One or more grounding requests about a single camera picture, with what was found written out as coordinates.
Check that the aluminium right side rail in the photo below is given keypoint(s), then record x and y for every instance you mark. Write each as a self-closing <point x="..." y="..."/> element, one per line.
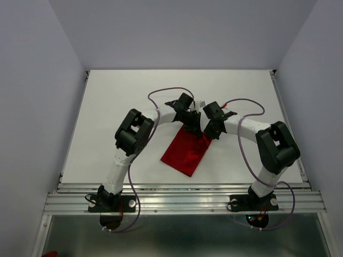
<point x="284" y="114"/>

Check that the aluminium front rail frame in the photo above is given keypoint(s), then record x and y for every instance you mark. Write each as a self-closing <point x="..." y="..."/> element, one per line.
<point x="167" y="199"/>

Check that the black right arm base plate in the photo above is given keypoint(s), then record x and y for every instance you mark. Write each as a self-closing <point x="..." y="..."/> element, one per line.
<point x="250" y="203"/>

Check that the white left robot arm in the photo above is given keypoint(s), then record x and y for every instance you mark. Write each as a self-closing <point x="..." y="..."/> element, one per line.
<point x="135" y="132"/>

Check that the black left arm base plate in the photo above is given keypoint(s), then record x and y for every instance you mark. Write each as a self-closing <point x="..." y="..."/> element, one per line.
<point x="123" y="204"/>

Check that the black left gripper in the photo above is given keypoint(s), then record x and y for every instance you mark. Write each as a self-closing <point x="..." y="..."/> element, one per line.
<point x="195" y="126"/>

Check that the red object bottom left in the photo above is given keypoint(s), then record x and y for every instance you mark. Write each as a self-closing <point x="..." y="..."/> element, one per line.
<point x="50" y="254"/>

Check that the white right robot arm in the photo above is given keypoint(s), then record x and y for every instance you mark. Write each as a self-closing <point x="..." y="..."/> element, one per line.
<point x="276" y="146"/>

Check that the aluminium left side rail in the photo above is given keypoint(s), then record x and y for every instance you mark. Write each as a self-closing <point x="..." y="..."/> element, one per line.
<point x="70" y="129"/>

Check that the red cloth napkin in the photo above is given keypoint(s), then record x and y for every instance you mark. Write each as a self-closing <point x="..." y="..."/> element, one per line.
<point x="186" y="151"/>

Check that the aluminium rail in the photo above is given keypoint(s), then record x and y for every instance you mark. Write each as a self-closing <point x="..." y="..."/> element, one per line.
<point x="284" y="114"/>
<point x="70" y="129"/>

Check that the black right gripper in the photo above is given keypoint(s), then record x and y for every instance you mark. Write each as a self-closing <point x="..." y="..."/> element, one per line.
<point x="209" y="133"/>

